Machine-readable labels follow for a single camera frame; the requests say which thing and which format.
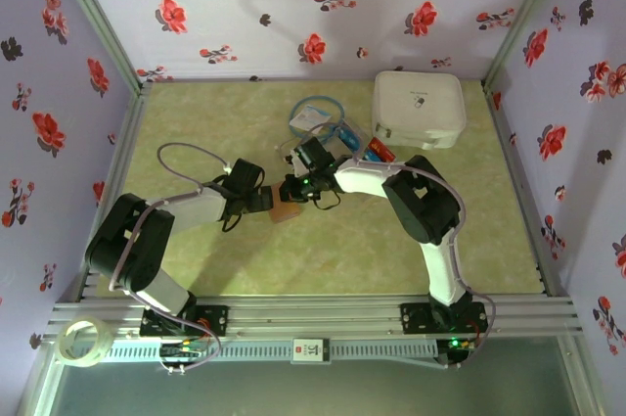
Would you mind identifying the white badge card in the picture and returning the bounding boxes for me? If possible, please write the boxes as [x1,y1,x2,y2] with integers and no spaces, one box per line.
[288,107,333,136]

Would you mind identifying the red credit card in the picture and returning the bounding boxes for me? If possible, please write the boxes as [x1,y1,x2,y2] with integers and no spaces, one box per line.
[369,137,396,162]

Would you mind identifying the white zip case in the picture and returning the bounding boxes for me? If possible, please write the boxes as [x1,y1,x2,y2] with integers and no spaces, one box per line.
[370,70,469,151]

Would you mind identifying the small white label tag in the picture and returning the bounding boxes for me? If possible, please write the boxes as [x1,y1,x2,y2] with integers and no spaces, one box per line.
[291,337,333,364]

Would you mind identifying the small circuit board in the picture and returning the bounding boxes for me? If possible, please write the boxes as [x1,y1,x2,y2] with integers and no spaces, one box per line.
[445,337,478,354]
[158,341,209,361]

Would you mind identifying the clear tape roll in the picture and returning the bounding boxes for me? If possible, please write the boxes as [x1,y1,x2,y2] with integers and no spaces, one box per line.
[57,316,112,368]

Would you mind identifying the thin grey cord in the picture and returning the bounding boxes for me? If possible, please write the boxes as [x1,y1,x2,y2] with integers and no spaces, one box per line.
[274,134,299,162]

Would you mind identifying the coiled blue cable packet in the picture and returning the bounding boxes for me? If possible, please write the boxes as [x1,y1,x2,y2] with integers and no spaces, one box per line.
[288,97,348,143]

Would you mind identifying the aluminium frame rail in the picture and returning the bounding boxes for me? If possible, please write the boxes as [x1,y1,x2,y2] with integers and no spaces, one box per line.
[42,294,586,340]

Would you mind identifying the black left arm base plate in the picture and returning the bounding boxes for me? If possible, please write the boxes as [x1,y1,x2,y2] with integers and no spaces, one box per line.
[140,305,230,338]

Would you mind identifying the aluminium side rail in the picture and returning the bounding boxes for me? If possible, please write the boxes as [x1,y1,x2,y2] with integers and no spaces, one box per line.
[51,81,154,304]
[481,80,573,299]

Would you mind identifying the white slotted cable duct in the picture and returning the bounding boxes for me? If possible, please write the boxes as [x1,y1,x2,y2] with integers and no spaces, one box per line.
[105,340,439,363]

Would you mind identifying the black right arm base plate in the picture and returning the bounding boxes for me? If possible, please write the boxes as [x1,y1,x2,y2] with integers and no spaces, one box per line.
[400,301,489,335]

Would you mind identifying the aluminium frame post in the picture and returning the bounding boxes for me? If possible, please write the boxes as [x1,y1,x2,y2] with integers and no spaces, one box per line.
[43,0,154,94]
[481,0,574,89]

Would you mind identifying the grey right arm cable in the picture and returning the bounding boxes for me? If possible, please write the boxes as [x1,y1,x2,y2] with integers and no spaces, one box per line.
[276,121,500,371]

